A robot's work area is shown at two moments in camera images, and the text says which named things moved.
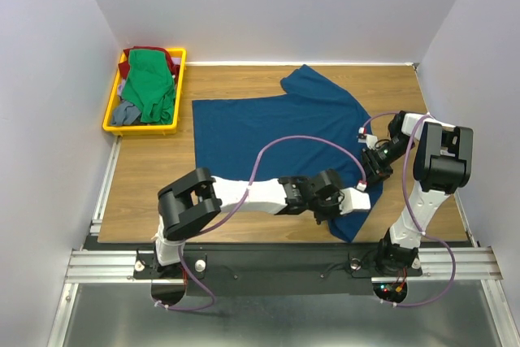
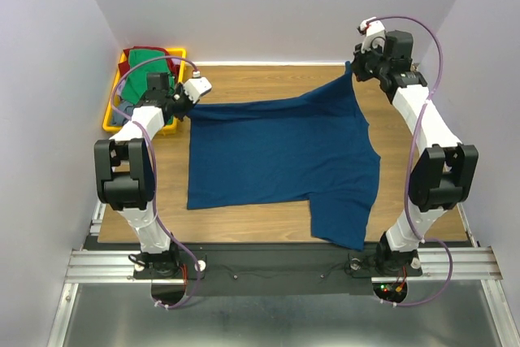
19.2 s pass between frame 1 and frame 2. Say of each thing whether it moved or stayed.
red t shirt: stayed
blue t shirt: moved
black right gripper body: moved
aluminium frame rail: stayed
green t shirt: stayed
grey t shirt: stayed
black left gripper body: moved
